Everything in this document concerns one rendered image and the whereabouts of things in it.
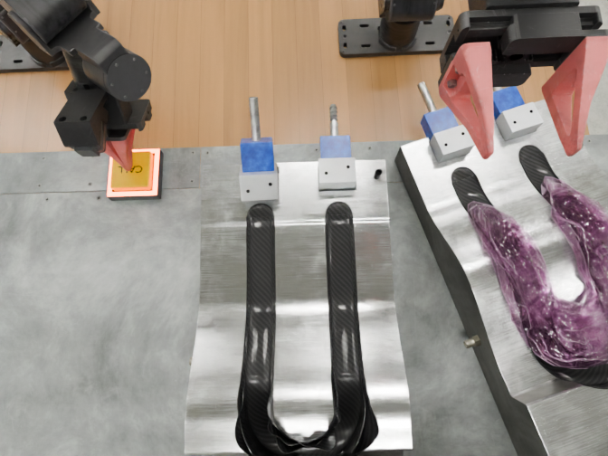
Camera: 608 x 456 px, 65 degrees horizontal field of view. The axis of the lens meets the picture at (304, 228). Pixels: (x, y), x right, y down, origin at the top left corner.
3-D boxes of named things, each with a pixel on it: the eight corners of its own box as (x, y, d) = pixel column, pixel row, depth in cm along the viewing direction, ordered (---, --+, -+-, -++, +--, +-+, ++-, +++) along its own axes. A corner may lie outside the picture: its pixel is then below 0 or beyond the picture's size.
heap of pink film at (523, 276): (452, 208, 69) (470, 189, 61) (565, 170, 70) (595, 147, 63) (531, 387, 62) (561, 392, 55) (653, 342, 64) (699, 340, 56)
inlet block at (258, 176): (234, 94, 64) (232, 101, 59) (272, 93, 64) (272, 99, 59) (243, 187, 69) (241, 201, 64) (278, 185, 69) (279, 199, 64)
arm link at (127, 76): (170, 69, 59) (109, -18, 49) (120, 117, 58) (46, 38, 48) (122, 42, 65) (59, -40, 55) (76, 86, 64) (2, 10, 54)
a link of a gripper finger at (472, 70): (580, 135, 32) (558, 12, 34) (473, 139, 32) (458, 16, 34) (534, 169, 39) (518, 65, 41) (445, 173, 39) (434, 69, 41)
